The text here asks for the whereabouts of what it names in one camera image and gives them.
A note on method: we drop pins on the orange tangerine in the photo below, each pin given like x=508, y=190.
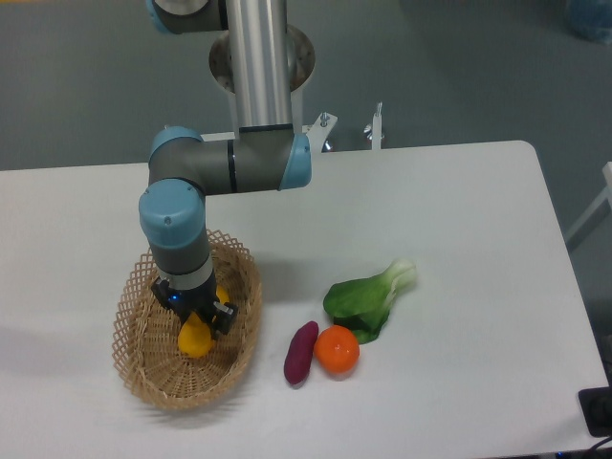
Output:
x=337, y=350

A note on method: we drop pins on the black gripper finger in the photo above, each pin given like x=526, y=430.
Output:
x=162, y=292
x=219, y=317

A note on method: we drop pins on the yellow mango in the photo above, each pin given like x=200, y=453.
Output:
x=197, y=337

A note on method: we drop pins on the blue bag in corner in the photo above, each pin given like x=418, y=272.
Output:
x=590, y=19

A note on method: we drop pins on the white frame at right edge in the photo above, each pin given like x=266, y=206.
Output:
x=593, y=215

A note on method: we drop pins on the purple sweet potato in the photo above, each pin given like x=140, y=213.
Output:
x=300, y=353

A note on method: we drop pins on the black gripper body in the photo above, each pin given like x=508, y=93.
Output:
x=183, y=303

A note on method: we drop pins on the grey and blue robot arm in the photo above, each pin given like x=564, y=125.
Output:
x=267, y=151

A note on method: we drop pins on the green bok choy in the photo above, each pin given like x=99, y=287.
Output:
x=363, y=305

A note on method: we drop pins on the woven wicker basket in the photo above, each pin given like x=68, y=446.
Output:
x=145, y=350

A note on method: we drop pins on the black device at table edge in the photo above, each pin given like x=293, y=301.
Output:
x=595, y=405

